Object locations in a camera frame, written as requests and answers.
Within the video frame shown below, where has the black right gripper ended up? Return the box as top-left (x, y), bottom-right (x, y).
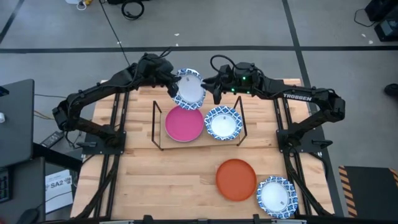
top-left (201, 61), bottom-right (265, 106)

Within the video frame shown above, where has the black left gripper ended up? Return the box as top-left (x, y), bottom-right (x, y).
top-left (136, 52), bottom-right (183, 98)

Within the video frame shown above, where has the blue patterned paper plate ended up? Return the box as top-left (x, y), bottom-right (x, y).
top-left (172, 67), bottom-right (207, 111)
top-left (204, 105), bottom-right (244, 141)
top-left (256, 175), bottom-right (299, 220)

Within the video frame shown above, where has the pink plastic plate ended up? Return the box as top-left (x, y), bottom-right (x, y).
top-left (164, 105), bottom-right (205, 143)

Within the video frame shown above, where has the orange plastic plate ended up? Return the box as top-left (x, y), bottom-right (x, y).
top-left (215, 158), bottom-right (258, 202)

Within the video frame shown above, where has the black power brick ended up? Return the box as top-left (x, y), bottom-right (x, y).
top-left (40, 130), bottom-right (65, 149)

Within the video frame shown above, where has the white SA2 paper sign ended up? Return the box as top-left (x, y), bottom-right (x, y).
top-left (45, 169), bottom-right (74, 214)

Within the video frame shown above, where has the dark grey desk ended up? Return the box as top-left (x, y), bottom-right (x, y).
top-left (0, 78), bottom-right (35, 169)

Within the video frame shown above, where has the person's foot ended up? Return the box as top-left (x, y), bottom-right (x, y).
top-left (383, 83), bottom-right (398, 97)

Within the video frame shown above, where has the black cabinet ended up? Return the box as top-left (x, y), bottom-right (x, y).
top-left (0, 142), bottom-right (83, 224)

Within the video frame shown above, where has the small black equipment box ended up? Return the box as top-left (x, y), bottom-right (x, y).
top-left (374, 17), bottom-right (398, 43)

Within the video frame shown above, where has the black hazard-striped floor mat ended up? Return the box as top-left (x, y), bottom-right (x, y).
top-left (338, 165), bottom-right (398, 218)

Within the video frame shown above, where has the large black equipment case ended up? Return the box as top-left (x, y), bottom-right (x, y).
top-left (364, 0), bottom-right (398, 22)

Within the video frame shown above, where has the black rounded floor object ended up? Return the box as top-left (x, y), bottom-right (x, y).
top-left (16, 207), bottom-right (40, 224)

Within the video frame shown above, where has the black button control panel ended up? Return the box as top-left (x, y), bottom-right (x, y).
top-left (0, 167), bottom-right (13, 205)

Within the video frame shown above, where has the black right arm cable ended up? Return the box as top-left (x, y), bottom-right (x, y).
top-left (210, 54), bottom-right (237, 75)

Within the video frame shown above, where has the long black floor cable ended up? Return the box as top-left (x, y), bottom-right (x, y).
top-left (99, 0), bottom-right (131, 67)

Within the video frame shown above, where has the coiled black cable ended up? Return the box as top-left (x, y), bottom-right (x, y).
top-left (121, 0), bottom-right (146, 21)

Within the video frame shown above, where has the grey floor cable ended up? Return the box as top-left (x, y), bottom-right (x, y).
top-left (34, 93), bottom-right (68, 100)

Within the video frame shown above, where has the yellow floor cable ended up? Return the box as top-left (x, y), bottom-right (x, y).
top-left (34, 110), bottom-right (56, 121)

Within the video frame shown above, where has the thin black equipment cable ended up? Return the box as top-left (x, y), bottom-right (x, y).
top-left (353, 7), bottom-right (377, 28)

